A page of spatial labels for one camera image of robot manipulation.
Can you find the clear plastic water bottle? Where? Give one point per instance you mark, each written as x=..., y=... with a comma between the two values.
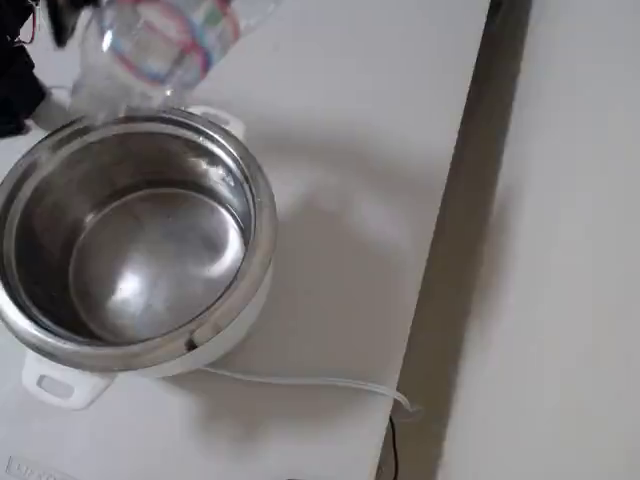
x=150, y=55

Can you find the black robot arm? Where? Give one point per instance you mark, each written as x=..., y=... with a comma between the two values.
x=17, y=85

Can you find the white rice cooker body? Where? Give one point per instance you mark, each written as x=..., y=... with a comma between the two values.
x=65, y=387

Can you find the steel inner cooking pot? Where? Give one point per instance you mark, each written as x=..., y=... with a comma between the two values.
x=150, y=260

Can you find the white printed label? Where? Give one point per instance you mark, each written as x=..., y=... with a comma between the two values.
x=35, y=470

